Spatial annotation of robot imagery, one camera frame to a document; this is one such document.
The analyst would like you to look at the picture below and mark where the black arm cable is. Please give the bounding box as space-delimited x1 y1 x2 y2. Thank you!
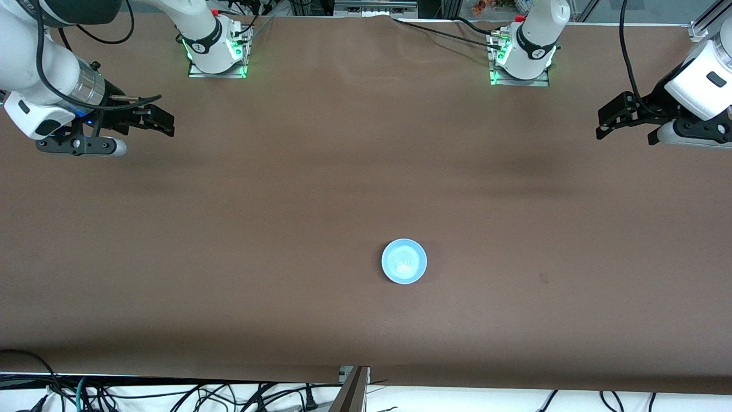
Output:
34 0 164 112
619 0 654 113

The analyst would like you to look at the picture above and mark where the aluminium profile post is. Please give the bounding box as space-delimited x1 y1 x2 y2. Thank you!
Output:
332 366 371 412

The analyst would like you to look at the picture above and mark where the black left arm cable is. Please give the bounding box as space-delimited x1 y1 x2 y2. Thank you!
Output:
619 0 654 113

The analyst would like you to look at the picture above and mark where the black floor cable loop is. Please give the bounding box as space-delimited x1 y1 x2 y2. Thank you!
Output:
0 348 66 412

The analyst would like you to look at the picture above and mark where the black table cable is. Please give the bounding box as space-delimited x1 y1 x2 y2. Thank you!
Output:
392 16 507 49

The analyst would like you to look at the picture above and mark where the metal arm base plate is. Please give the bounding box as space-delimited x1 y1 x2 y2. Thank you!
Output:
188 23 254 79
487 29 558 88

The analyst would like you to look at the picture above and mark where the grey power strip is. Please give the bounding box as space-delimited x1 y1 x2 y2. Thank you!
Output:
334 0 419 18

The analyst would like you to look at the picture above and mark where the brown table cover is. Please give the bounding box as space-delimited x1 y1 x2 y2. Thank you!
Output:
0 13 732 395

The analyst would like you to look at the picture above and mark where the black floor cable bundle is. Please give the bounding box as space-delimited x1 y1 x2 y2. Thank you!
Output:
86 380 347 412

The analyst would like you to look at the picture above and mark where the blue bowl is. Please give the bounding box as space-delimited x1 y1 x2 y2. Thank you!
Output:
381 239 428 285

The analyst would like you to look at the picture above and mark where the aluminium frame corner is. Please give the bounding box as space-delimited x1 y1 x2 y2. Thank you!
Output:
688 0 732 42

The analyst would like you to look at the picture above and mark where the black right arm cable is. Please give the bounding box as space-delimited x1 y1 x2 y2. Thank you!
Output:
34 0 164 112

